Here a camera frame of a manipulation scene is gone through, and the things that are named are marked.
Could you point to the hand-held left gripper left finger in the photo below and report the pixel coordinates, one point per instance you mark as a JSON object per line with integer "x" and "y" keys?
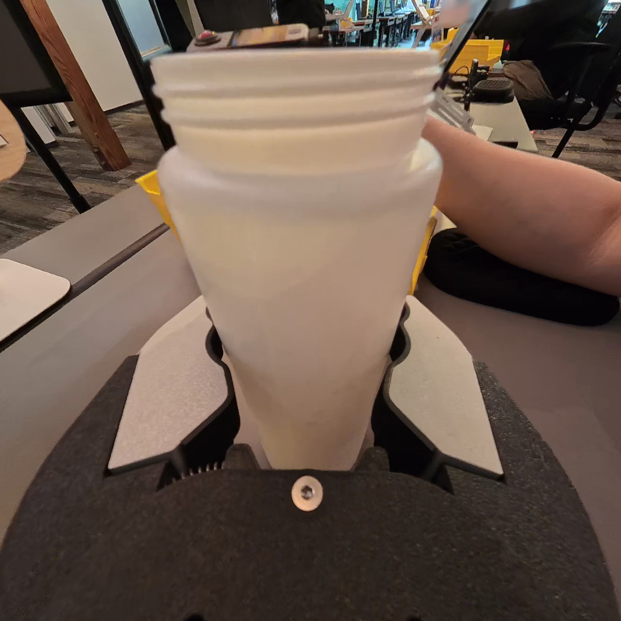
{"x": 160, "y": 402}

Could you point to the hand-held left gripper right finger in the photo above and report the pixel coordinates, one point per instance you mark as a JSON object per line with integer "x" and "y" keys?
{"x": 446, "y": 402}

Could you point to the white plastic bottle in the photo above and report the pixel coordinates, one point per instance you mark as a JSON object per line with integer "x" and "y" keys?
{"x": 301, "y": 291}

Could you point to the yellow plastic bin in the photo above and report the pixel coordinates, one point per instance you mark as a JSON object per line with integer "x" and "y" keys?
{"x": 478, "y": 53}
{"x": 153, "y": 189}

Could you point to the person's right forearm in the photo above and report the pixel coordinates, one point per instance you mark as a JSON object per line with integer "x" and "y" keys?
{"x": 533, "y": 208}

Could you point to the black wrist rest pad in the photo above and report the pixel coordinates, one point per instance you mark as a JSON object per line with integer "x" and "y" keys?
{"x": 494, "y": 91}
{"x": 485, "y": 286}

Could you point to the black framed glass panel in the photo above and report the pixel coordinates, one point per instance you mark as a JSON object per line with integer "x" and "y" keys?
{"x": 126, "y": 72}

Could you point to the white stand base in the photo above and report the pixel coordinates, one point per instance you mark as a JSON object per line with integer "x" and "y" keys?
{"x": 29, "y": 291}

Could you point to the open laptop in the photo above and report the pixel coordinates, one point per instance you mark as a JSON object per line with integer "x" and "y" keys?
{"x": 451, "y": 111}

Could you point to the wooden document board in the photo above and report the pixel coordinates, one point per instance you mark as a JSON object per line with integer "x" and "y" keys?
{"x": 12, "y": 145}

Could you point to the black office chair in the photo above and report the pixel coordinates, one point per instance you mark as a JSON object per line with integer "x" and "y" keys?
{"x": 582, "y": 97}

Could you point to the brown wooden post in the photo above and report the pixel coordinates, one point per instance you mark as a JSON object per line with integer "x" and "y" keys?
{"x": 72, "y": 87}

